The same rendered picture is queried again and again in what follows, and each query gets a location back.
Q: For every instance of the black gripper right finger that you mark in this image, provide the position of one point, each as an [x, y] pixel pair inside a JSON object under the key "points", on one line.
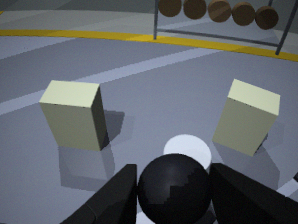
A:
{"points": [[239, 200]]}

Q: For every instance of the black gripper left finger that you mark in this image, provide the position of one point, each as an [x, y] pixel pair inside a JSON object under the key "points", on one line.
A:
{"points": [[114, 203]]}

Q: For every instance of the french press with black handle and plunger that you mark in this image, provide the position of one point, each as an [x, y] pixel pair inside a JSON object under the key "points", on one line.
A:
{"points": [[174, 189]]}

